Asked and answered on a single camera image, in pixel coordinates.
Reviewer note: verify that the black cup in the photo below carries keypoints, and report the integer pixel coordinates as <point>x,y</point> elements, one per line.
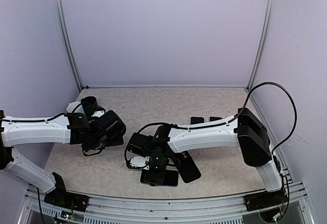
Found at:
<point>90,105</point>

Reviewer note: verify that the aluminium frame post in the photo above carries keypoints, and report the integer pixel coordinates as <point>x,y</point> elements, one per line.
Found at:
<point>67,44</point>
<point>261,45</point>

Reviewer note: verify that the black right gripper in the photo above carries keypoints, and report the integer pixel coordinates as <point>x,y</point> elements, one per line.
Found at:
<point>165,168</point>

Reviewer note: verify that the light blue white cup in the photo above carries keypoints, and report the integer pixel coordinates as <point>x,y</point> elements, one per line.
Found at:
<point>75,107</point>

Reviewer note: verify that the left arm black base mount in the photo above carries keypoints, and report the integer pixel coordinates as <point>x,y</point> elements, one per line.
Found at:
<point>60,197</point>

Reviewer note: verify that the left aluminium frame post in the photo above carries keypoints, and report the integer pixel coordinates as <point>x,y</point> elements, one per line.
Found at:
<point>67,44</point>

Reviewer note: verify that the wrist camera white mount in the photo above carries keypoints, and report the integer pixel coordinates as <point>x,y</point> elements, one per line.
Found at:
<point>98,113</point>
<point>138,162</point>

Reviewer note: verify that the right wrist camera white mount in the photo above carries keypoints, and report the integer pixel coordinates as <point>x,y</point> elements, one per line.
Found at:
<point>138,162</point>

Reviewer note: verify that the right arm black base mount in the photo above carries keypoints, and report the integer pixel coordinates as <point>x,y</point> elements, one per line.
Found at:
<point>265,199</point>

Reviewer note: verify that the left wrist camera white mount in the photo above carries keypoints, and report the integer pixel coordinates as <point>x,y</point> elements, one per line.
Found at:
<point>98,113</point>

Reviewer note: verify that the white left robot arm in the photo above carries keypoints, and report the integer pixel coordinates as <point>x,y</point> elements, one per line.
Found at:
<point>64,128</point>

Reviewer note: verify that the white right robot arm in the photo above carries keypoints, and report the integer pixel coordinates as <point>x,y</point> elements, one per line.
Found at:
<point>243,130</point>

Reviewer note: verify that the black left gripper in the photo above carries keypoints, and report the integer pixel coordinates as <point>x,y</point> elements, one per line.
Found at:
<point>115,141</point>

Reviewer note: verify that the black phone case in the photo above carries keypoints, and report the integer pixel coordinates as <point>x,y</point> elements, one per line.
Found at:
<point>186,167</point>

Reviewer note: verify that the right aluminium frame post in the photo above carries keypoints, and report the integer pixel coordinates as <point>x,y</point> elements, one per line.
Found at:
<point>261,45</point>

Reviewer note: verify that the purple edged dark phone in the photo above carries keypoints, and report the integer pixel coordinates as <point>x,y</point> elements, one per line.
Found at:
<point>196,120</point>

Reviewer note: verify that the aluminium front rail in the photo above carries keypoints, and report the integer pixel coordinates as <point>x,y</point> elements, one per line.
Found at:
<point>105,209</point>

